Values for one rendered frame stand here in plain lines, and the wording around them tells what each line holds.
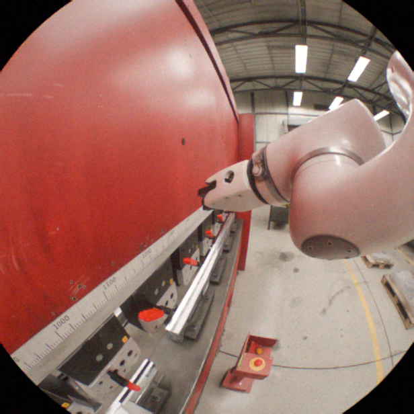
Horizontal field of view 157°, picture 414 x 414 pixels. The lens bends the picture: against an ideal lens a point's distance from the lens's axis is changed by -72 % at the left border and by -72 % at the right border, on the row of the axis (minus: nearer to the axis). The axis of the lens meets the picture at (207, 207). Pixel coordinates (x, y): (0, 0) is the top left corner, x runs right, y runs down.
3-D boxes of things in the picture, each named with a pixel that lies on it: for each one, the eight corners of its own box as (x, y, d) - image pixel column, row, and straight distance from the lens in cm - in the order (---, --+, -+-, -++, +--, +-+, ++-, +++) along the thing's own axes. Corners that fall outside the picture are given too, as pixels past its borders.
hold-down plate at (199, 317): (195, 341, 74) (195, 339, 71) (184, 337, 75) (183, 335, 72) (214, 296, 89) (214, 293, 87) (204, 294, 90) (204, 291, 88)
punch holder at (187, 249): (184, 289, 52) (180, 246, 42) (162, 282, 55) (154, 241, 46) (199, 264, 62) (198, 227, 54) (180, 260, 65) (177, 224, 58)
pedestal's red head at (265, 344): (262, 380, 93) (273, 372, 76) (231, 374, 91) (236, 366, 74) (269, 349, 100) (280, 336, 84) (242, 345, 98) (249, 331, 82)
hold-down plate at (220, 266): (218, 285, 96) (218, 281, 94) (209, 283, 97) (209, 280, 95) (226, 259, 119) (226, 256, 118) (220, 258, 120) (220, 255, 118)
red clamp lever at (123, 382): (140, 393, 42) (121, 386, 33) (124, 384, 43) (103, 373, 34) (144, 388, 42) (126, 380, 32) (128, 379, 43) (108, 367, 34)
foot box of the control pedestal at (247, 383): (249, 394, 158) (252, 392, 147) (220, 387, 156) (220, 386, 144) (255, 375, 162) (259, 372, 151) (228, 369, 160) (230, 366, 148)
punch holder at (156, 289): (153, 337, 43) (133, 296, 29) (128, 323, 47) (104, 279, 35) (178, 299, 49) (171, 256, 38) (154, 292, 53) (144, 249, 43)
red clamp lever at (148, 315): (150, 316, 28) (173, 308, 37) (132, 307, 30) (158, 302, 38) (148, 324, 29) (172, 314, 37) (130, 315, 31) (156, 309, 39)
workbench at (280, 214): (292, 234, 415) (300, 175, 385) (265, 230, 413) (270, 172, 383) (290, 215, 585) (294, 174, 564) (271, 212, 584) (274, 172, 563)
